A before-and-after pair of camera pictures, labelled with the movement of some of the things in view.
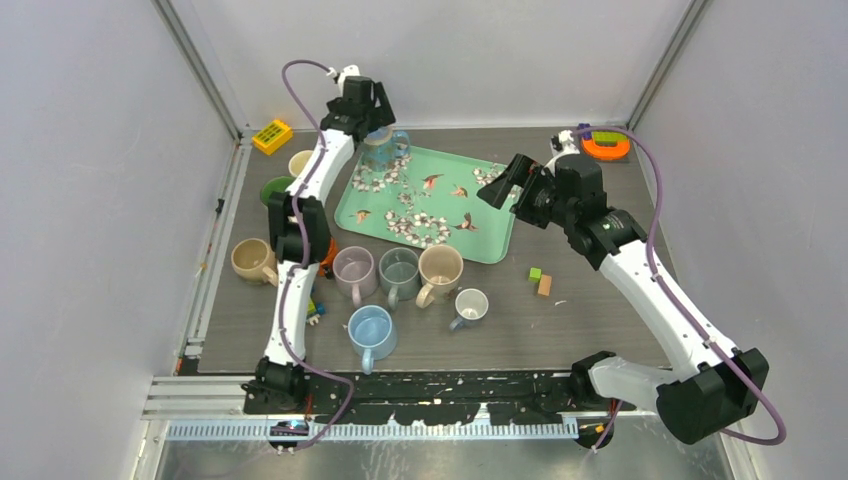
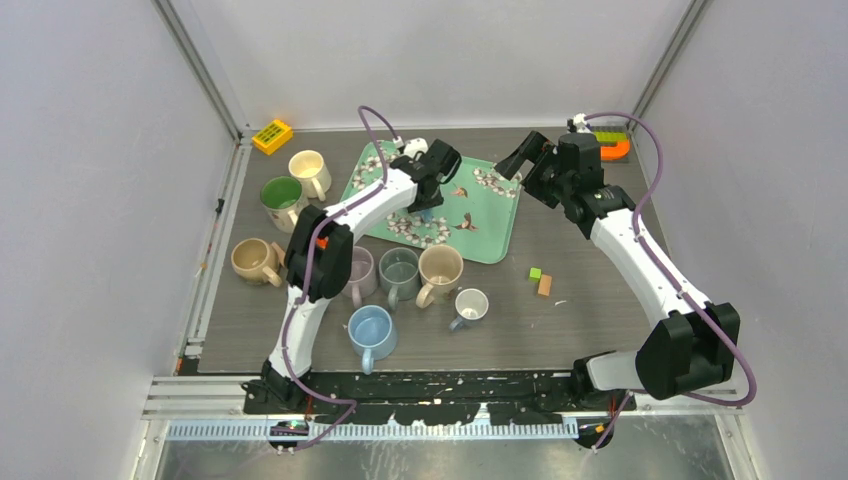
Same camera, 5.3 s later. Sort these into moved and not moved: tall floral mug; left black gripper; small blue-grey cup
Moved: left black gripper
Not moved: tall floral mug; small blue-grey cup
